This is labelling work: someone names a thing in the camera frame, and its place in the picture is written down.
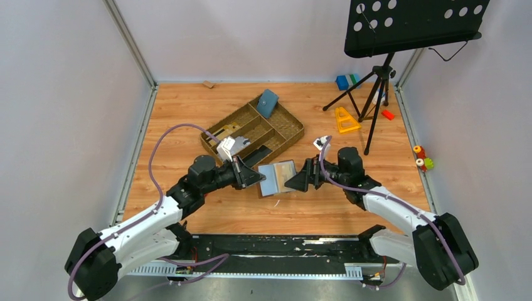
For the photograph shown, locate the brown leather card holder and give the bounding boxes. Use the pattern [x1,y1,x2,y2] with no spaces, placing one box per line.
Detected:
[257,160,296,198]

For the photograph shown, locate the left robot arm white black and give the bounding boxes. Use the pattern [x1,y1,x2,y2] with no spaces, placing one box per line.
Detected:
[65,155,266,300]

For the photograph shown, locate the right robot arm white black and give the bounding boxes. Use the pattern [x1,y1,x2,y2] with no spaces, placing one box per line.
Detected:
[284,147,479,290]

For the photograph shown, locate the black card in basket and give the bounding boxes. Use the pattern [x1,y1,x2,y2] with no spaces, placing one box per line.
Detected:
[243,145,272,167]

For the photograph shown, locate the silver grey card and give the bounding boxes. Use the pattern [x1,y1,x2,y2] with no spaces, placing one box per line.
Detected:
[231,136,251,154]

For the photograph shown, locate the gold credit card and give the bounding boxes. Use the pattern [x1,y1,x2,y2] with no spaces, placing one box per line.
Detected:
[203,122,241,146]

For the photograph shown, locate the blue leather card holder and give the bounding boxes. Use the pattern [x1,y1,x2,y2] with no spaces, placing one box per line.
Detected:
[256,89,279,119]

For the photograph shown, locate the woven divided basket tray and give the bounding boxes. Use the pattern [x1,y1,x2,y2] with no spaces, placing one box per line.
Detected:
[207,96,305,166]

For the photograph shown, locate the yellow triangular toy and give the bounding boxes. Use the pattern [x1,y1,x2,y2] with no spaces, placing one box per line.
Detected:
[334,107,361,134]

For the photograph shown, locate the small red block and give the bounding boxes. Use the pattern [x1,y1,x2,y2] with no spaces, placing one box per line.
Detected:
[381,110,395,120]

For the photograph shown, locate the orange green toy pieces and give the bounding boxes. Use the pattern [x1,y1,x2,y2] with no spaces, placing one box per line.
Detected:
[413,145,435,172]

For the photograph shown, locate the blue green white blocks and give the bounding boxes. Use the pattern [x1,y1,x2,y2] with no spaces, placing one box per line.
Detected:
[335,73,360,91]

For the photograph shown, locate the small cardboard piece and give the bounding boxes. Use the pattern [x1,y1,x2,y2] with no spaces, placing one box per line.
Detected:
[203,80,215,89]

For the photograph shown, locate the black music stand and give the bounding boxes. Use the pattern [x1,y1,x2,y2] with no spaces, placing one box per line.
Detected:
[340,0,489,154]

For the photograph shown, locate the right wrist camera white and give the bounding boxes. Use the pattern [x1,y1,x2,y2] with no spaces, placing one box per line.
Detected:
[313,135,330,152]

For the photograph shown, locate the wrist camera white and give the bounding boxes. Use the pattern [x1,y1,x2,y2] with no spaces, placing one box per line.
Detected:
[313,135,330,152]
[216,136,238,162]

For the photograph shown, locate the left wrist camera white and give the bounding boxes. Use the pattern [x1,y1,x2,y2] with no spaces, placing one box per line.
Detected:
[216,136,238,162]

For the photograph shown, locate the white cable duct rail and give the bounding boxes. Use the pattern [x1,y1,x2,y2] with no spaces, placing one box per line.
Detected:
[124,261,364,281]

